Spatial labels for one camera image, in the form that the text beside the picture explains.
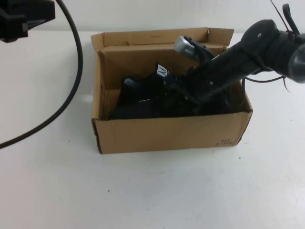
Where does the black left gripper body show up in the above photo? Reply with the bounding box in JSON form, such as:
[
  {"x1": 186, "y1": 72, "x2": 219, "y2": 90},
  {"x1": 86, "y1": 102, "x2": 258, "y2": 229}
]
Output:
[{"x1": 0, "y1": 0, "x2": 56, "y2": 44}]

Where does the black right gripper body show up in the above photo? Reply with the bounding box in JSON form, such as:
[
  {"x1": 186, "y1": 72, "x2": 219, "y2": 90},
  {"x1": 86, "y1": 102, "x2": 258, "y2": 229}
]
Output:
[{"x1": 164, "y1": 64, "x2": 216, "y2": 115}]

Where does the black mesh sneaker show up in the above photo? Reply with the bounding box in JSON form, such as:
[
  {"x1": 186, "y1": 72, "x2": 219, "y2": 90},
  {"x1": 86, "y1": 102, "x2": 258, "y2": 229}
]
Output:
[
  {"x1": 200, "y1": 89, "x2": 244, "y2": 118},
  {"x1": 109, "y1": 62, "x2": 189, "y2": 120}
]

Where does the brown cardboard shoe box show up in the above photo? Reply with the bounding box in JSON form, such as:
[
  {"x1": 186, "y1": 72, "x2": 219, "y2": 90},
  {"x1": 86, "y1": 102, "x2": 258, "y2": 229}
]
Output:
[{"x1": 90, "y1": 26, "x2": 253, "y2": 155}]

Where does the thin black zip tie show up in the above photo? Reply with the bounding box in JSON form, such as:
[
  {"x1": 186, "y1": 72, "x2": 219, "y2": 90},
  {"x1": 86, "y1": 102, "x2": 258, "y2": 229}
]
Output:
[{"x1": 246, "y1": 75, "x2": 292, "y2": 94}]

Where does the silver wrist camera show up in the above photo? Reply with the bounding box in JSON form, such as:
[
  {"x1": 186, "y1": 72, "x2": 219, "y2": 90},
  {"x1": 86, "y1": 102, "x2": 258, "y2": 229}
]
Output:
[{"x1": 174, "y1": 35, "x2": 213, "y2": 63}]

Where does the thick black cable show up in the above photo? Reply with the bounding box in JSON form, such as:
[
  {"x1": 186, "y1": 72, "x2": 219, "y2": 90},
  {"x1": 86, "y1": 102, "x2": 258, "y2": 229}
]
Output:
[{"x1": 0, "y1": 0, "x2": 83, "y2": 150}]

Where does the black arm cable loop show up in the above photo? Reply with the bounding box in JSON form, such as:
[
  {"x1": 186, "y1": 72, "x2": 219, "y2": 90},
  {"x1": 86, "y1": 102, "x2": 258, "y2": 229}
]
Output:
[{"x1": 282, "y1": 3, "x2": 301, "y2": 36}]

